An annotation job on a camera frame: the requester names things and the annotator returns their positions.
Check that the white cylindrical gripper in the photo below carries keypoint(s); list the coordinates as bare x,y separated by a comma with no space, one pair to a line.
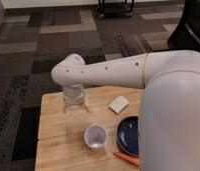
74,95

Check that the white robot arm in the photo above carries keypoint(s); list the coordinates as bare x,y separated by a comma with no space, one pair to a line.
169,114

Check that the orange red pepper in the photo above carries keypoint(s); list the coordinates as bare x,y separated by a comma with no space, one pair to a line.
128,158

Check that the beige sponge block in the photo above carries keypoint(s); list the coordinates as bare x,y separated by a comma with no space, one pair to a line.
118,104

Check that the dark blue bowl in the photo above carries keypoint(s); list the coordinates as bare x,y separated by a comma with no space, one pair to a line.
127,136

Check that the black wheeled cart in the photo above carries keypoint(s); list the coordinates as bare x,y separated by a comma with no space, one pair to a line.
106,9

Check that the black office chair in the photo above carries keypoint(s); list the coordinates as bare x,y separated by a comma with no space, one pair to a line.
186,36

